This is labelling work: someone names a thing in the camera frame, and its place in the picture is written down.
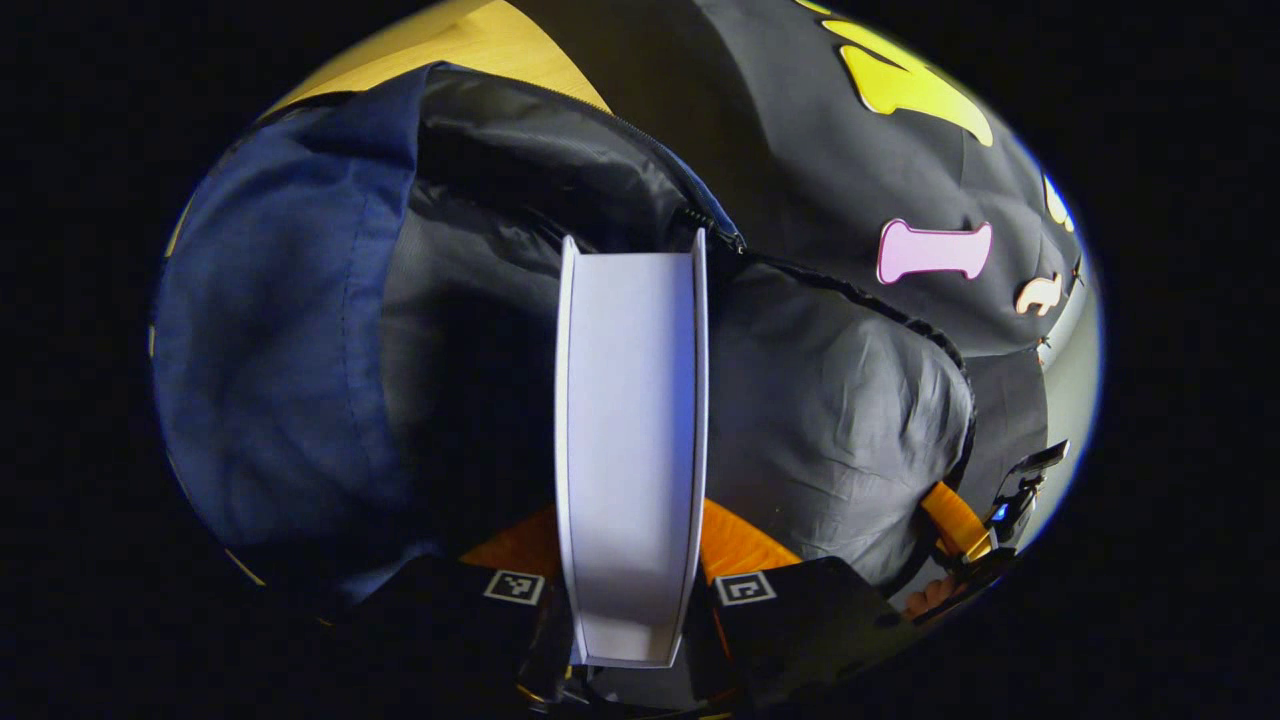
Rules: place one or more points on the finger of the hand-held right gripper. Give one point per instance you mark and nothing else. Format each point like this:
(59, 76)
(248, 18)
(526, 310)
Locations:
(955, 522)

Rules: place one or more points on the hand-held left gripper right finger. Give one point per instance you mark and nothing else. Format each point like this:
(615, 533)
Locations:
(800, 620)

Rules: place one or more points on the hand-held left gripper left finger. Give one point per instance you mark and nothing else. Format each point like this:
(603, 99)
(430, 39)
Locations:
(470, 620)

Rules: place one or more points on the lavender cover book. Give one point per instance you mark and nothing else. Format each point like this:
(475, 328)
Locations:
(630, 450)

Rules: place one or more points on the blue schoolbag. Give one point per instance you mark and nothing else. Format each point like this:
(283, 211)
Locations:
(280, 350)

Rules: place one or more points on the black backdrop cloth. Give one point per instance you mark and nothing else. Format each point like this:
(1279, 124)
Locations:
(830, 170)

